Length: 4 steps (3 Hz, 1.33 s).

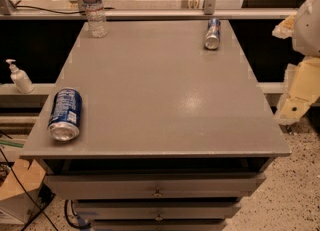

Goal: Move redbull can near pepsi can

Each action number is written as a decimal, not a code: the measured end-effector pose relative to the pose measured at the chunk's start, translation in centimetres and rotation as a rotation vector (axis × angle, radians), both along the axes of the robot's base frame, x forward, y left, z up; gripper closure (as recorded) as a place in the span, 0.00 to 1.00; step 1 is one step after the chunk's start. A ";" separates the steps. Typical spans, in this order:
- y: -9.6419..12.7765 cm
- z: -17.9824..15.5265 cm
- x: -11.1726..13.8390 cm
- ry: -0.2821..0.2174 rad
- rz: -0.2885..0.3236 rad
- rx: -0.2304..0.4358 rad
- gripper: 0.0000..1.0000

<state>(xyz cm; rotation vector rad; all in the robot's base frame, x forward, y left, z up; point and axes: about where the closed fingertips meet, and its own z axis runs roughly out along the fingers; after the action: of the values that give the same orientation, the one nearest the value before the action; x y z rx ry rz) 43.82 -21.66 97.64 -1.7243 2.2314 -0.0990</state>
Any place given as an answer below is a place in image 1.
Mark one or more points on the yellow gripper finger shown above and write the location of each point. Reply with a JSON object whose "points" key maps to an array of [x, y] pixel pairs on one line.
{"points": [[285, 28], [301, 89]]}

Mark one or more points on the redbull can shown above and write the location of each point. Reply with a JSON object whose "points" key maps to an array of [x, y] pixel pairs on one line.
{"points": [[212, 37]]}

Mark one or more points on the middle grey drawer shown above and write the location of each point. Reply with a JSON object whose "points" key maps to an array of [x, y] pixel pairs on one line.
{"points": [[156, 210]]}

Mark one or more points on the clear plastic water bottle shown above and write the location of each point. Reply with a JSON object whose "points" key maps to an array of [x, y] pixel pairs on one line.
{"points": [[95, 14]]}

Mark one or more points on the cardboard box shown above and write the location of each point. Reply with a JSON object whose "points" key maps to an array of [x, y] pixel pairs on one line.
{"points": [[15, 204]]}

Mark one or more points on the bottom grey drawer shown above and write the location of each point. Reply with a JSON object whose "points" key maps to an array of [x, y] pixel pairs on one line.
{"points": [[164, 225]]}

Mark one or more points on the blue pepsi can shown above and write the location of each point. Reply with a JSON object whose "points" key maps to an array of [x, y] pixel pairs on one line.
{"points": [[64, 121]]}

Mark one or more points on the grey drawer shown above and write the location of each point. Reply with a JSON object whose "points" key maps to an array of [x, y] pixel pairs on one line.
{"points": [[156, 210], [97, 187], [164, 225]]}

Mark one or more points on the grey drawer cabinet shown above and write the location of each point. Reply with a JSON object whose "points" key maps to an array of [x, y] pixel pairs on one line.
{"points": [[155, 101]]}

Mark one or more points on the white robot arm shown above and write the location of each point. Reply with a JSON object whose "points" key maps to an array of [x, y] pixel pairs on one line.
{"points": [[306, 34]]}

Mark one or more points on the white pump dispenser bottle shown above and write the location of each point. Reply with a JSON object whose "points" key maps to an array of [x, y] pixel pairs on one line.
{"points": [[20, 78]]}

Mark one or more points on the top grey drawer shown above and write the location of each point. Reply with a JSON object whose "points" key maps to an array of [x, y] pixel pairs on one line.
{"points": [[97, 187]]}

